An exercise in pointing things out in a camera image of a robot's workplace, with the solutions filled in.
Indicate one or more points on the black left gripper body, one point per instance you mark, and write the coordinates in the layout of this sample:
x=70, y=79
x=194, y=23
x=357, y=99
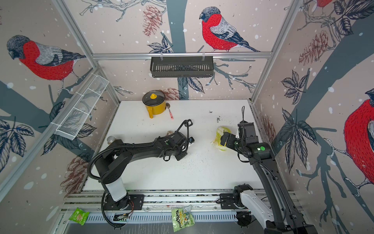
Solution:
x=179, y=153

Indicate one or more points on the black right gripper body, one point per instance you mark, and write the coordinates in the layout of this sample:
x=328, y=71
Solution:
x=234, y=142

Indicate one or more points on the yellow-green white towel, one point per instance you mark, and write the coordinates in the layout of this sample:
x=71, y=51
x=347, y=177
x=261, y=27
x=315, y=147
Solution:
x=216, y=143

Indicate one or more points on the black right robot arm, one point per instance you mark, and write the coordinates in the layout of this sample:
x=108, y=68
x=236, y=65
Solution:
x=281, y=216

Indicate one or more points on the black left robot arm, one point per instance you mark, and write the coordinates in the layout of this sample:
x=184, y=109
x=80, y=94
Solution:
x=108, y=165

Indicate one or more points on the yellow pot with lid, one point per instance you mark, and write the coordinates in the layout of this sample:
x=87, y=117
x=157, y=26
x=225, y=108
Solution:
x=155, y=102

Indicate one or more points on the small glass spice jar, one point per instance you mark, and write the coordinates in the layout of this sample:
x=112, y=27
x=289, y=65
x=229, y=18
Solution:
x=110, y=139

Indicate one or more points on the green white snack bag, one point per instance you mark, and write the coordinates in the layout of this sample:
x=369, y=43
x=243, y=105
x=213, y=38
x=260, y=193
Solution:
x=182, y=218

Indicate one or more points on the green snack packet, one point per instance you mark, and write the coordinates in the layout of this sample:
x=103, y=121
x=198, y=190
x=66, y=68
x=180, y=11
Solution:
x=79, y=216

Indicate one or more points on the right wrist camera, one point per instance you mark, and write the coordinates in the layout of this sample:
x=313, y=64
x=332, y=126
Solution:
x=247, y=129

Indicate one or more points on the pink handled spoon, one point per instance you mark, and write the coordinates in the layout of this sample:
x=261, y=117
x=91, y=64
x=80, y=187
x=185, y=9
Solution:
x=170, y=113

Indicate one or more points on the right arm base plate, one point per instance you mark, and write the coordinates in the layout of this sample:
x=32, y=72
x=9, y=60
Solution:
x=227, y=202

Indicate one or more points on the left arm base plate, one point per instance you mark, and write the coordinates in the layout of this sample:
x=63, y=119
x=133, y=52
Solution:
x=132, y=202

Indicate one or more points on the black hanging wire basket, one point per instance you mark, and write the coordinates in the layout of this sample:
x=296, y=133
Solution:
x=182, y=67

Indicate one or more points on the white mesh wall shelf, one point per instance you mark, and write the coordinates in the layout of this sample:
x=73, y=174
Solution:
x=74, y=126

